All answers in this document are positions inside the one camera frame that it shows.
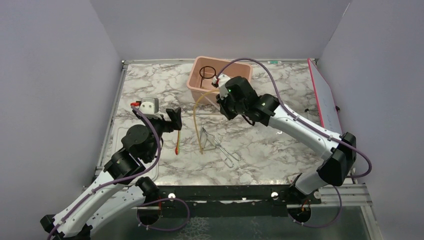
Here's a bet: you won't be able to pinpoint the pink plastic bin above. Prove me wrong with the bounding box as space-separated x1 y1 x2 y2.
186 56 253 102

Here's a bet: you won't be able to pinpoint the pink framed whiteboard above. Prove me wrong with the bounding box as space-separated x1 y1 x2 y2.
307 58 343 134

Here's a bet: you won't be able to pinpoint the green white marker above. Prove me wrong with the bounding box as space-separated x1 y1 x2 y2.
267 60 283 65

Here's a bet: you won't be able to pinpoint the white plastic tray lid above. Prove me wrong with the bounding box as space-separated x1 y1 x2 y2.
103 124 158 180

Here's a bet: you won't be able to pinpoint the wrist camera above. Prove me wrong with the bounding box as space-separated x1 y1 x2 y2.
211 74 231 100
130 97 160 119

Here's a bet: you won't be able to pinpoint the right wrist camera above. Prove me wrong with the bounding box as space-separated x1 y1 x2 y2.
211 74 231 100

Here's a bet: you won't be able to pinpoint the yellow rubber tube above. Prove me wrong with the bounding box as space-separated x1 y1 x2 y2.
192 88 221 155

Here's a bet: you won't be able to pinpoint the red yellow green spoon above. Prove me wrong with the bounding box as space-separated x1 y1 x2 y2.
174 130 181 155

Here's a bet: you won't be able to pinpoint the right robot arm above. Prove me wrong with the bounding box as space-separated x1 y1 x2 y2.
215 76 356 204

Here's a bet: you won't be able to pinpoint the black wire tripod stand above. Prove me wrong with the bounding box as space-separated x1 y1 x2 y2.
199 65 217 88

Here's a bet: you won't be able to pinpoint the black base frame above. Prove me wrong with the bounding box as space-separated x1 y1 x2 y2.
91 177 322 220

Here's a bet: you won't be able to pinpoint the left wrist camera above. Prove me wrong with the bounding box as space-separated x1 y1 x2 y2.
130 97 160 119

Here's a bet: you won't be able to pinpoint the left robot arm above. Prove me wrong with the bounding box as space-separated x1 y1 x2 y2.
40 106 182 240

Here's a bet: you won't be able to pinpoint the metal crucible tongs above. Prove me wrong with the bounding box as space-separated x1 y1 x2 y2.
200 126 243 168

